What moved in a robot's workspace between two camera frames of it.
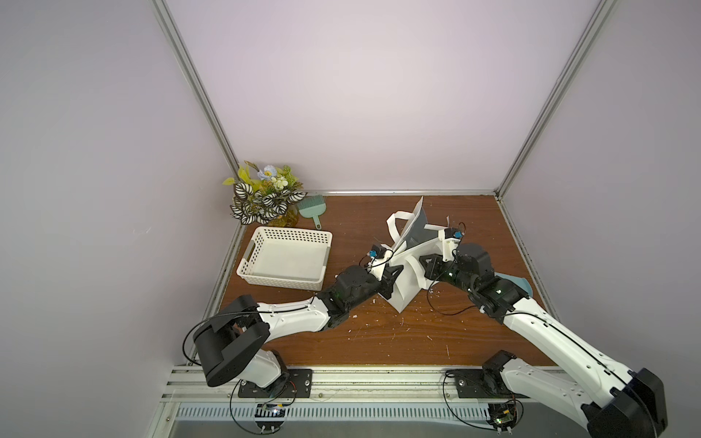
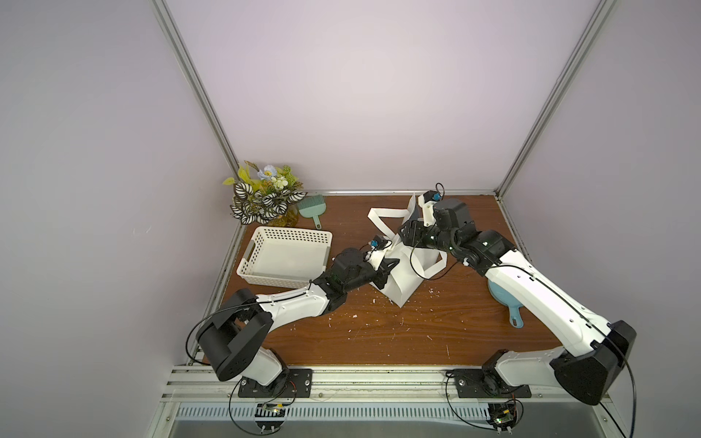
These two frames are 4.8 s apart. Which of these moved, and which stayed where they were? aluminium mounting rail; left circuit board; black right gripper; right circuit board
Moved: black right gripper
Stayed: aluminium mounting rail; left circuit board; right circuit board
